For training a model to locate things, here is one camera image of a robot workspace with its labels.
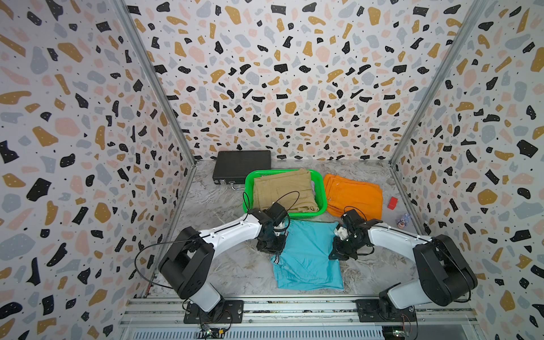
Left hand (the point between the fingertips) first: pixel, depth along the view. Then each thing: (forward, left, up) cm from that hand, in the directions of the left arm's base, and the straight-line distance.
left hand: (283, 251), depth 83 cm
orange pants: (+30, -31, -4) cm, 43 cm away
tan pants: (+31, -5, 0) cm, 31 cm away
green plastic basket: (+26, -18, +3) cm, 32 cm away
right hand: (-1, -19, -4) cm, 19 cm away
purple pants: (+5, +5, +21) cm, 22 cm away
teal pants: (-4, -8, -2) cm, 9 cm away
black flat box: (+50, +27, -4) cm, 57 cm away
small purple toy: (+13, -53, -3) cm, 55 cm away
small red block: (+25, -54, -4) cm, 59 cm away
